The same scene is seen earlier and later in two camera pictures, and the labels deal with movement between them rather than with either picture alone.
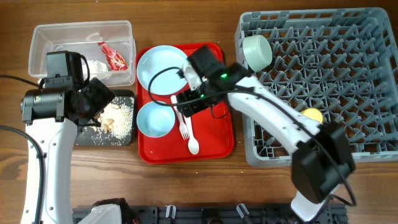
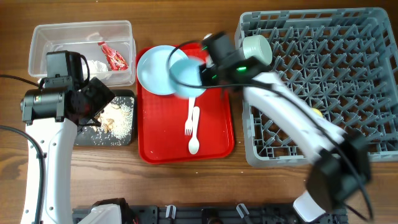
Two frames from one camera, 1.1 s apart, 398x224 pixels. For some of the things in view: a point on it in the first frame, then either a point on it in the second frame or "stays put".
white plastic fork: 183,128 to 189,122
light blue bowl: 155,120 to 184,73
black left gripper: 101,94 stays put
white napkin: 96,70 stays put
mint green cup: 257,51 stays put
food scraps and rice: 115,124 stays put
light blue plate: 155,58 stays put
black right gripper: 188,104 to 206,76
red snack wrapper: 116,61 stays put
